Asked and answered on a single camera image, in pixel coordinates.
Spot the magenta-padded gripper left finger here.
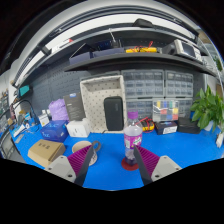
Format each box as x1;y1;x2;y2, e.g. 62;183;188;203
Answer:
44;144;96;187

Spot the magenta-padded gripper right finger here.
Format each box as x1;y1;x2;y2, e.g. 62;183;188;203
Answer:
133;144;183;186

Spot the purple-capped clear drink bottle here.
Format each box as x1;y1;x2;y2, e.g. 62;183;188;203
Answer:
123;111;144;167

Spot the brown cardboard box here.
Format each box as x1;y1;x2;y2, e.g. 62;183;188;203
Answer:
27;138;67;168

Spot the beige patterned mug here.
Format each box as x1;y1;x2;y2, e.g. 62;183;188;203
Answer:
71;140;102;167

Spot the flat round red coaster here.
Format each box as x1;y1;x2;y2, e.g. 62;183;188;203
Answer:
120;157;140;172

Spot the blue carton box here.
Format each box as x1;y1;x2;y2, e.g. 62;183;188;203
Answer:
39;119;70;143

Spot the black box with white label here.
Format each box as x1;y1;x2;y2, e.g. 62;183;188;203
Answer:
154;120;179;136

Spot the white carton box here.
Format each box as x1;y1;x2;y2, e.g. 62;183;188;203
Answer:
65;118;91;139

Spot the yellow and red multimeter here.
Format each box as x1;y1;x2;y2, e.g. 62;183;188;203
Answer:
134;116;156;133

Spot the plain black box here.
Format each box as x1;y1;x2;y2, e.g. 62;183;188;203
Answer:
177;116;202;135

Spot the clear organiser with coloured parts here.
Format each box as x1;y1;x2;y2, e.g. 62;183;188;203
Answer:
152;99;180;123

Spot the purple plastic bag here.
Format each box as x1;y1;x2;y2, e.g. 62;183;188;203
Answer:
48;98;70;122

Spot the dark grey flat box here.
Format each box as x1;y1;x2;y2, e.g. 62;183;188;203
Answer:
63;92;87;122

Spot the white power adapter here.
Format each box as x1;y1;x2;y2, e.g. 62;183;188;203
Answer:
215;132;224;149

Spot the grey small-parts drawer cabinet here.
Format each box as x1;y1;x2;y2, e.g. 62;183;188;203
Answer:
164;70;195;98
178;98;194;118
125;98;154;120
120;69;165;100

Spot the green potted plant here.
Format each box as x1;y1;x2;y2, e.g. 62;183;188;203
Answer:
189;84;224;132

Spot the white perforated storage bin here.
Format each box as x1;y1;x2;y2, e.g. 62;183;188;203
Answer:
79;74;128;134

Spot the dark overhead shelf unit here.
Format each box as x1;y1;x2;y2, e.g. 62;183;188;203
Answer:
63;18;218;78

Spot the white shelf rack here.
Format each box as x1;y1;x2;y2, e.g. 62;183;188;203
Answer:
199;36;224;88

